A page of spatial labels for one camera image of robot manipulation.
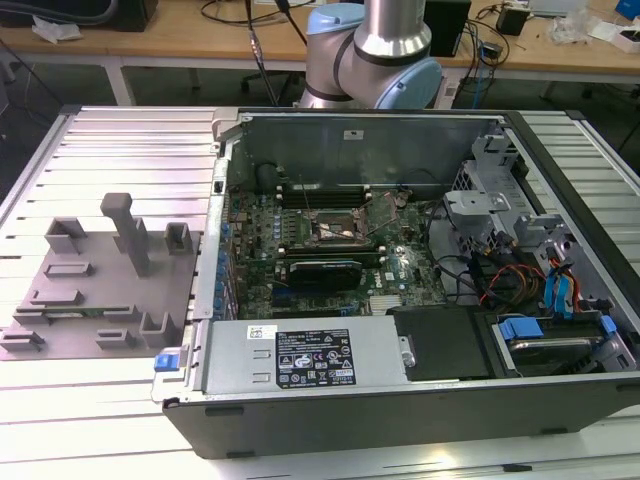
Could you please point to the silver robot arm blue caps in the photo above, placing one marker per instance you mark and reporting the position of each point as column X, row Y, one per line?
column 390, row 30

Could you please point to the black graphics card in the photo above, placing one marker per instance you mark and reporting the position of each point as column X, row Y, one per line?
column 325, row 274

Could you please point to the green motherboard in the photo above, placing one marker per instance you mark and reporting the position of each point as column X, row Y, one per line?
column 410, row 235

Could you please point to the silver chipset heat sink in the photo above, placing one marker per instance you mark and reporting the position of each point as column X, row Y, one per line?
column 385, row 305

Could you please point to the grey power supply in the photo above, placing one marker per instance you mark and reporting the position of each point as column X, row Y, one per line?
column 235, row 357

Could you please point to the grey metal drive cage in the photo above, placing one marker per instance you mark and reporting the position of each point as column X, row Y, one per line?
column 472, row 201

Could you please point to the black plastic bay cover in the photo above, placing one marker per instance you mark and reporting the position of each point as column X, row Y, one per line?
column 440, row 345

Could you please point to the open black PC case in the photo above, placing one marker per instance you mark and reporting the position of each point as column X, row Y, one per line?
column 350, row 425

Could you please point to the blue case latch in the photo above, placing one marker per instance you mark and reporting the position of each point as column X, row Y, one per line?
column 166, row 362

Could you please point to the grey parts rack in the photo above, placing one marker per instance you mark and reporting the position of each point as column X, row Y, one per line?
column 110, row 305

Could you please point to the black tower box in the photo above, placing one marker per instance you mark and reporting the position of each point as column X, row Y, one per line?
column 452, row 30

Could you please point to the small power adapter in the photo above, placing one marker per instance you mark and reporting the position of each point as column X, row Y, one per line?
column 490, row 51

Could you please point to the hard disk in blue carrier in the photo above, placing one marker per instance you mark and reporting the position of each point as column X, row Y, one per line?
column 550, row 350

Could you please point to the green RAM stick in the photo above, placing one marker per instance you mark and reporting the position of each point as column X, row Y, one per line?
column 75, row 313

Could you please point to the long wooden desk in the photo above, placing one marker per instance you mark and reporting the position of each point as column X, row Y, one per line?
column 150, row 42

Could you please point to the small black box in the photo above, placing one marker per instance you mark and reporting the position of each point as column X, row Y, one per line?
column 511, row 22

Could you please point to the black computer box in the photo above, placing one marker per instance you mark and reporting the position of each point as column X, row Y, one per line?
column 135, row 12

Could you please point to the clear plastic bags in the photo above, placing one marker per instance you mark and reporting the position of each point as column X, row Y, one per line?
column 567, row 27

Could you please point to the grey flat box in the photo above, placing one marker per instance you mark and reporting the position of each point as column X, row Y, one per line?
column 557, row 5

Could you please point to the white crumpled bag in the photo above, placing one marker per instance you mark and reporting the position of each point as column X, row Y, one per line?
column 55, row 31

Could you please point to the white cardboard box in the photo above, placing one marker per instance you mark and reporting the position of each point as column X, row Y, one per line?
column 625, row 40

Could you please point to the blue box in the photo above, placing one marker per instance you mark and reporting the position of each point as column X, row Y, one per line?
column 629, row 9

